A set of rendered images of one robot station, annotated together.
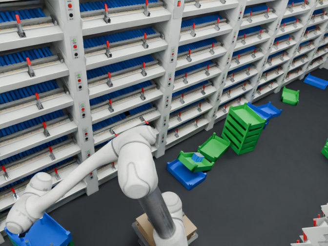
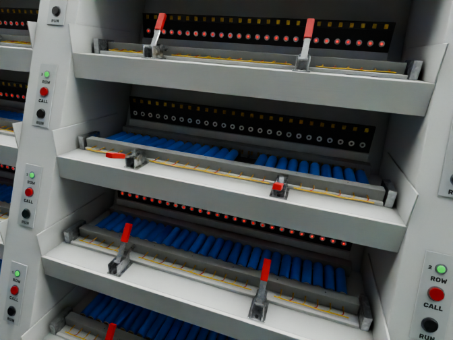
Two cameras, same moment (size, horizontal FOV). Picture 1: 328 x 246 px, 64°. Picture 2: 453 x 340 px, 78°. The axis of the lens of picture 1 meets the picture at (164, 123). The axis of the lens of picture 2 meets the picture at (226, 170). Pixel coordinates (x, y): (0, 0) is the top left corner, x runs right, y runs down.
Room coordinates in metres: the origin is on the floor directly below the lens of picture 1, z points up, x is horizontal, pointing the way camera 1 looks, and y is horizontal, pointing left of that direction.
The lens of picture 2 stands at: (1.30, -0.17, 0.57)
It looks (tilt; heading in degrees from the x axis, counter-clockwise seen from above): 2 degrees down; 59
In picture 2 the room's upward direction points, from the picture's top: 10 degrees clockwise
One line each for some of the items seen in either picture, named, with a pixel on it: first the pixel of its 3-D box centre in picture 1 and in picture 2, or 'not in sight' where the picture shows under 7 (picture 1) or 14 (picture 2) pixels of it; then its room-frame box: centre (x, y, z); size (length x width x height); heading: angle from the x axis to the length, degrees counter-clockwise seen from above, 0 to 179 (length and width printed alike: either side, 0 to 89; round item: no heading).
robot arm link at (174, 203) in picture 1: (168, 209); not in sight; (0.90, -0.08, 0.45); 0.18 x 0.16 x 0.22; 10
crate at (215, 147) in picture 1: (214, 147); not in sight; (1.92, -0.52, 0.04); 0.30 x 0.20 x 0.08; 145
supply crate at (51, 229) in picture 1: (38, 234); not in sight; (0.71, 0.62, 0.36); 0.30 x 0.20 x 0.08; 59
